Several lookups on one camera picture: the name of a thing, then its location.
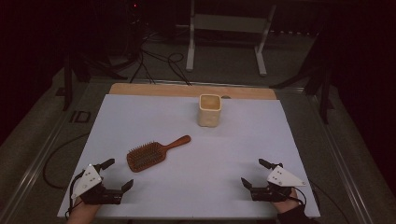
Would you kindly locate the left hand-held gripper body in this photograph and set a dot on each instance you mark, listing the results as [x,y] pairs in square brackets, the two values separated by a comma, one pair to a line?
[93,193]

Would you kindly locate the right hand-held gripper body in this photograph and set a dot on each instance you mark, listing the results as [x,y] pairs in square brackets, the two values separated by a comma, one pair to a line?
[280,179]

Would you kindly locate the brown wooden hairbrush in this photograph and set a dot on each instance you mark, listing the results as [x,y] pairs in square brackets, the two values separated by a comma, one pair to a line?
[146,157]

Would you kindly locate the beige square cup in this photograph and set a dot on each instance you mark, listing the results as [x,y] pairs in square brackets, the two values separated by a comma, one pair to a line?
[209,116]

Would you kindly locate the person's left hand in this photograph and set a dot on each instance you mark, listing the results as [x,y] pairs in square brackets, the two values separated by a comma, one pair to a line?
[82,213]

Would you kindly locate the person's right hand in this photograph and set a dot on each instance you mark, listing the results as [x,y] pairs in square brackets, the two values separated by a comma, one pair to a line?
[288,203]

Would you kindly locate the black angled stand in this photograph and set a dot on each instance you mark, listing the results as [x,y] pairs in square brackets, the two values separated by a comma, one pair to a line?
[323,93]

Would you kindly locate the white metal stand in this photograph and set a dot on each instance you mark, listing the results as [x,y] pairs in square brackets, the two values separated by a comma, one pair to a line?
[230,23]

